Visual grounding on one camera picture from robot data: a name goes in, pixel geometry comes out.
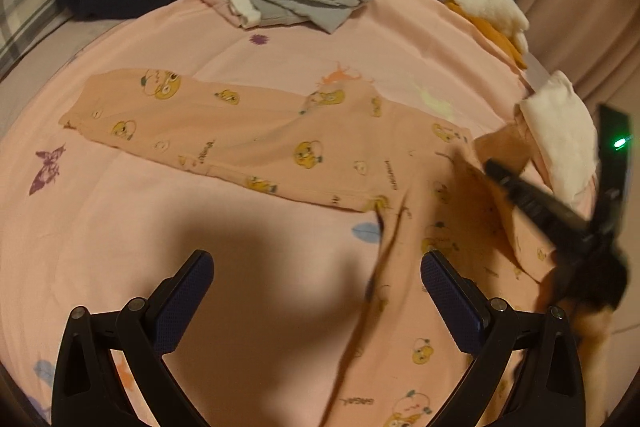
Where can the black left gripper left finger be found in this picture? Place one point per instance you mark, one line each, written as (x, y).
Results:
(87, 389)

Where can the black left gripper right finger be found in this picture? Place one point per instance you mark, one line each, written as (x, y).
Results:
(548, 390)

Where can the pink duck print pajama garment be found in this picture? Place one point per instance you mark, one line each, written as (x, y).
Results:
(345, 146)

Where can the person's right hand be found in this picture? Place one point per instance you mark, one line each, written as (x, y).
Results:
(592, 329)

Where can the pink folded garment under white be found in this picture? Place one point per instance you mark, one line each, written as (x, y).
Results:
(537, 172)

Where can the white folded fleece garment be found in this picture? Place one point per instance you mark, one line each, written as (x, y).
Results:
(564, 136)

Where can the pink animal print bedsheet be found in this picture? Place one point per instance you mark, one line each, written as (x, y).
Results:
(87, 224)

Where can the pale pink garment under grey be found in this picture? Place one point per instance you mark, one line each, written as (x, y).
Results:
(225, 1)

